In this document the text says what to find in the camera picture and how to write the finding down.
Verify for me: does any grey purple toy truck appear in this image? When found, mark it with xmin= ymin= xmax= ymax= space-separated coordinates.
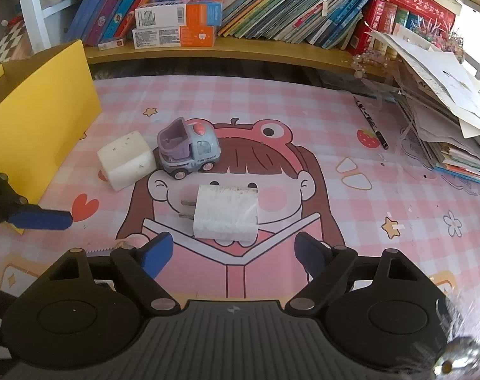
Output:
xmin=157 ymin=117 xmax=222 ymax=181

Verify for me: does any dark pencil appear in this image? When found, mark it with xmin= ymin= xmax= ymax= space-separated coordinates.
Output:
xmin=353 ymin=96 xmax=389 ymax=150

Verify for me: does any pink beaded ornament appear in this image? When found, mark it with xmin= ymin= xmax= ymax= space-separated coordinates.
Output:
xmin=351 ymin=47 xmax=397 ymax=80

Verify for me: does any shiny metal button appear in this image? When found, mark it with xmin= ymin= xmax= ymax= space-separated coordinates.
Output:
xmin=434 ymin=336 xmax=480 ymax=377

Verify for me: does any thick red book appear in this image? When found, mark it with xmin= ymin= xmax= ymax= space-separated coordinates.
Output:
xmin=386 ymin=0 xmax=456 ymax=29

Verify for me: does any white orange blue carton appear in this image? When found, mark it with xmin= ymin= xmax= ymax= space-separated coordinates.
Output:
xmin=134 ymin=0 xmax=224 ymax=29

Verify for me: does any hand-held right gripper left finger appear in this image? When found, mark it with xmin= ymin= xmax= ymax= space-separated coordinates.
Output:
xmin=50 ymin=231 xmax=181 ymax=317

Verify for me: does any row of books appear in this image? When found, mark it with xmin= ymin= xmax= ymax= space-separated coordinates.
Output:
xmin=64 ymin=0 xmax=387 ymax=50

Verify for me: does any white charger plug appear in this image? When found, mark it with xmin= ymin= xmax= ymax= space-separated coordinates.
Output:
xmin=178 ymin=184 xmax=260 ymax=243

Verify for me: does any stack of papers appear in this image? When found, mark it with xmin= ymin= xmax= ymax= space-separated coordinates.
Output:
xmin=367 ymin=28 xmax=480 ymax=188

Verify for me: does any pink cartoon desk mat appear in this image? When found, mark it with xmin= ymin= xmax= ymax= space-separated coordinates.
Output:
xmin=0 ymin=77 xmax=480 ymax=365

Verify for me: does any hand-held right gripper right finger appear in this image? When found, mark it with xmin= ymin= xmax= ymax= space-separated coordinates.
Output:
xmin=283 ymin=231 xmax=426 ymax=315

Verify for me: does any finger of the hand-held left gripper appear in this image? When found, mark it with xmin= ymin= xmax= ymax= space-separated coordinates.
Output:
xmin=0 ymin=171 xmax=73 ymax=232

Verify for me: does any yellow cardboard box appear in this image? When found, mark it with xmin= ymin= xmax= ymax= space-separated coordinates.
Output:
xmin=0 ymin=40 xmax=102 ymax=235

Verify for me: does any wooden chessboard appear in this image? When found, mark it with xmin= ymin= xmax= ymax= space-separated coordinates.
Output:
xmin=0 ymin=14 xmax=30 ymax=73

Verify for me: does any white foam cube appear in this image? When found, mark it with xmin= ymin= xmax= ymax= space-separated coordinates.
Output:
xmin=97 ymin=130 xmax=157 ymax=193

